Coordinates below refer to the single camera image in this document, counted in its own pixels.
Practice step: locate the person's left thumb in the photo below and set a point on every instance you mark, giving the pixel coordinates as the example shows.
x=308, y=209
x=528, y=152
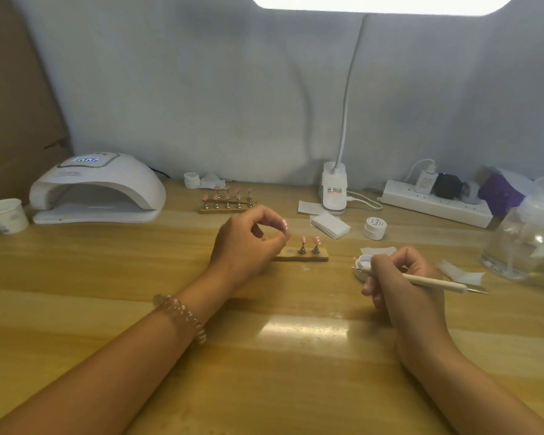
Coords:
x=274, y=244

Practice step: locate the white paper cup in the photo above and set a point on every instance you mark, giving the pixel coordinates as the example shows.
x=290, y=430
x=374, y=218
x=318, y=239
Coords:
x=7, y=215

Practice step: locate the white power strip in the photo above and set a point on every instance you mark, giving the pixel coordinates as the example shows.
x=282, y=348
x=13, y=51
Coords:
x=435, y=207

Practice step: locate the short wooden nail stand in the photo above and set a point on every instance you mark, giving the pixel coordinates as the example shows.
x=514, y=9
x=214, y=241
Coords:
x=299, y=257

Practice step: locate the white nail art pen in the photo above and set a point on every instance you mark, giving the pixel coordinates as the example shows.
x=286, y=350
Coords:
x=449, y=284

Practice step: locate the purple cloth bundle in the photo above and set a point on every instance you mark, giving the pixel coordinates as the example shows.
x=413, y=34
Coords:
x=501, y=194

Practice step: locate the brown cardboard panel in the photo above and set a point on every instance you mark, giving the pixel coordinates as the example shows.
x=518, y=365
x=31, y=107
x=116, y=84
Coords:
x=13, y=108

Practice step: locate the pale grey backdrop sheet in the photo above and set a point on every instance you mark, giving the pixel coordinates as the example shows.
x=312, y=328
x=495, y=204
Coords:
x=208, y=86

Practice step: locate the open white gel jar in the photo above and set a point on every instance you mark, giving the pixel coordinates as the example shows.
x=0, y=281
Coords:
x=363, y=262

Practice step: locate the white wipe sheet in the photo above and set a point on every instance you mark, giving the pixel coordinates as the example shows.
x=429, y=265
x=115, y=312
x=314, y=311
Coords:
x=381, y=250
x=462, y=272

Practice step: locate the person's left hand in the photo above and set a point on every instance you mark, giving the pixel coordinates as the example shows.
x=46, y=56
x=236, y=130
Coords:
x=235, y=249

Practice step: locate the pink nail tip on holder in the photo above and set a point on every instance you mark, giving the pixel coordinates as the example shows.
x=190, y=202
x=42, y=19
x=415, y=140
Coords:
x=216, y=198
x=316, y=245
x=302, y=246
x=238, y=198
x=205, y=201
x=227, y=200

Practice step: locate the black plug adapter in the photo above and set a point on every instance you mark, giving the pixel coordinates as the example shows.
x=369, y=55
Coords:
x=449, y=186

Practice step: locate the stack of white cotton pads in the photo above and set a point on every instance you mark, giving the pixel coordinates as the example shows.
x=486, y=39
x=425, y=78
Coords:
x=330, y=224

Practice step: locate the flat white paper piece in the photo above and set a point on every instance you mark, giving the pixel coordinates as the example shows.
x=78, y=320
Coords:
x=309, y=207

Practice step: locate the white nail curing lamp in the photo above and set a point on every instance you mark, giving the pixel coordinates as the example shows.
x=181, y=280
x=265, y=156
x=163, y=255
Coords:
x=95, y=185

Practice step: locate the long wooden nail stand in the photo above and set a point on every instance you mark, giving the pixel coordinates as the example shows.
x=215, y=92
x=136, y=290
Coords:
x=229, y=210

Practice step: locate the white lidded gel jar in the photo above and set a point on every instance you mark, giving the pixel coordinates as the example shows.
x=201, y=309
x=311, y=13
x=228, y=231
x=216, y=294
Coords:
x=374, y=228

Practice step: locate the person's left forearm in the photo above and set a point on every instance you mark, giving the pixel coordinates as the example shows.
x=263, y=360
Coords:
x=95, y=380

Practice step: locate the white clip desk lamp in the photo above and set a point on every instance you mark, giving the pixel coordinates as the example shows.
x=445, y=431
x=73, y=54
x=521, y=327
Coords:
x=334, y=190

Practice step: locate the grey round plug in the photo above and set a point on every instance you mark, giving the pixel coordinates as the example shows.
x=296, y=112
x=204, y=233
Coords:
x=471, y=193

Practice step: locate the person's right thumb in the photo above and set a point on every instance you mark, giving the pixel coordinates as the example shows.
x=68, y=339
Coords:
x=374, y=292

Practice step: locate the small white gel jar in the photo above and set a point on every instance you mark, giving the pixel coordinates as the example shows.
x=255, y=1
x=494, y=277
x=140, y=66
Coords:
x=192, y=181

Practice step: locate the person's right forearm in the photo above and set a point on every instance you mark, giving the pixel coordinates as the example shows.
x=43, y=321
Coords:
x=471, y=394

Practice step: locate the crumpled white wipe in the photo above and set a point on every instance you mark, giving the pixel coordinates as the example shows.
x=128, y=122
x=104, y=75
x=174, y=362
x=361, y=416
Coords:
x=213, y=182

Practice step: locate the person's right hand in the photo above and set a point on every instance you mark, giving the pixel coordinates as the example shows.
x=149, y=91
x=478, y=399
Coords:
x=412, y=303

